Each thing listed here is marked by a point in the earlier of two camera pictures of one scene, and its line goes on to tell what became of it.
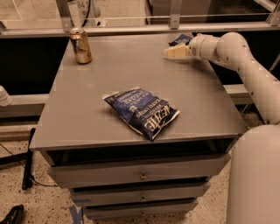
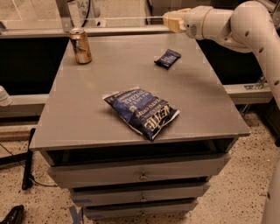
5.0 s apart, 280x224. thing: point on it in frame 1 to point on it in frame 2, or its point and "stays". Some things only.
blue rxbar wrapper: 183,38 to 168,59
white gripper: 197,46 to 194,22
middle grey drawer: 139,194 stays
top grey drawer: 122,172 stays
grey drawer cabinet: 108,166 stays
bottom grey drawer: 141,210 stays
